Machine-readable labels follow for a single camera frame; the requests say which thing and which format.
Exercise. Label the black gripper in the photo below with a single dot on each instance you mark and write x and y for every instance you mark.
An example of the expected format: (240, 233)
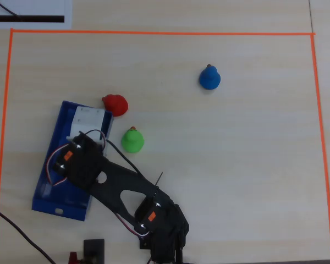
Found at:
(88, 122)

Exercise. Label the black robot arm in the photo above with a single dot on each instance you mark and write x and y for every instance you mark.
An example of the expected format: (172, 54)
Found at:
(132, 189)

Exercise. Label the green rubber duck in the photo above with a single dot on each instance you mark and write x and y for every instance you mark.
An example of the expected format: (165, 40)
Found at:
(132, 140)

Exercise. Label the blue plastic box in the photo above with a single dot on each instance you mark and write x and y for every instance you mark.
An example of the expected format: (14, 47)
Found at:
(50, 176)

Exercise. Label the red rubber duck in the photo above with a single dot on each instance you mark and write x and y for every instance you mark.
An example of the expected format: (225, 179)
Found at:
(116, 105)

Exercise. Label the blue rubber duck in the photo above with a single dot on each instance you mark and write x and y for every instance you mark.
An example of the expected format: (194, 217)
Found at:
(209, 77)

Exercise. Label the orange tape strip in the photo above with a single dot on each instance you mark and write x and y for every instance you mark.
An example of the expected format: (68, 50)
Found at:
(322, 148)
(2, 132)
(162, 33)

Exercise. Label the black table clamp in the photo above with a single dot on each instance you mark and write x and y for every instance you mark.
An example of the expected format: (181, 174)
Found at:
(94, 251)

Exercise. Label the white sheet with black stripe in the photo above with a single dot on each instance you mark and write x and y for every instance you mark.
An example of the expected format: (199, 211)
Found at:
(30, 11)

